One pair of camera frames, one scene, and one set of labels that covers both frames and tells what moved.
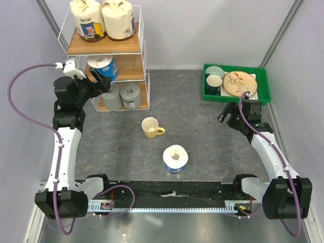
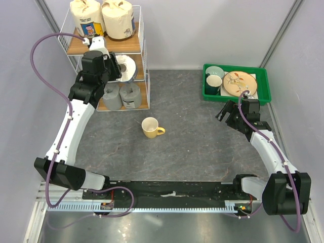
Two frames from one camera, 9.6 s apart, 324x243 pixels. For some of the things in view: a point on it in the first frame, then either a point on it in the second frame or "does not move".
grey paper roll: x=112 y=99 does not move
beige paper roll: x=119 y=19 does not move
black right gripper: x=233 y=108 does not move
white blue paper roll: x=175 y=159 to x=127 y=66
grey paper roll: x=130 y=94 does not move
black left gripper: x=96 y=88 to x=112 y=62
